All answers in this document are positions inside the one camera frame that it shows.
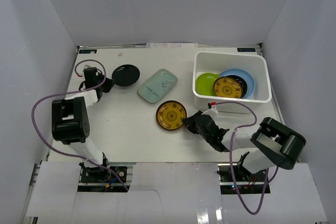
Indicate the yellow patterned plate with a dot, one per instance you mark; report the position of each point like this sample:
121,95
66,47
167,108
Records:
227,87
170,114

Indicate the black round plate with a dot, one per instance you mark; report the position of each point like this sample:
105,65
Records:
242,83
125,75

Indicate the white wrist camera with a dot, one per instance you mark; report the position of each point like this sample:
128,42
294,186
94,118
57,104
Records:
81,74
212,110

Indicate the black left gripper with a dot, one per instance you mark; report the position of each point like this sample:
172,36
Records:
105,83

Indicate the light blue round plate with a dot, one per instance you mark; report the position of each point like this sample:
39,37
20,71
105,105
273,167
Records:
246,76

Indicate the pale blue rectangular divided plate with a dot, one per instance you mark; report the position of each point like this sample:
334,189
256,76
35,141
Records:
157,86

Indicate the white paper sheet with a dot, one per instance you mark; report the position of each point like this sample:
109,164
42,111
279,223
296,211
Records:
171,45

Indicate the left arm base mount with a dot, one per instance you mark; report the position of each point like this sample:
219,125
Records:
98,180

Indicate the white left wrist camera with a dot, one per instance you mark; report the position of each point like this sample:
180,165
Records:
81,74

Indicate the lime green round plate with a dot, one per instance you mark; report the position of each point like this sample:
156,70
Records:
204,84

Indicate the blue table label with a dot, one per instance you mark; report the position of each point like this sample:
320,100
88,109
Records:
246,49
87,51

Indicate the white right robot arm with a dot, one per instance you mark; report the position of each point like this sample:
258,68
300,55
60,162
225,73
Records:
275,144

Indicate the right blue table label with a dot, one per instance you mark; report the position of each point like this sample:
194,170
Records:
246,49

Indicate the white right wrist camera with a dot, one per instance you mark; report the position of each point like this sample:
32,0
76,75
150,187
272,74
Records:
212,110

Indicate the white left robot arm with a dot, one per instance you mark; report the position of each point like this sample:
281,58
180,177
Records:
70,121

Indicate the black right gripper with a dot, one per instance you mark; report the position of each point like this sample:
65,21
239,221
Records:
189,122

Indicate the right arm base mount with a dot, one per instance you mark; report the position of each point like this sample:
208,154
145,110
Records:
247,186

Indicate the white plastic bin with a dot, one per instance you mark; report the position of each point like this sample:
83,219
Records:
219,62

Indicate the left blue table label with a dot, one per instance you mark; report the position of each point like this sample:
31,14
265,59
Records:
87,51

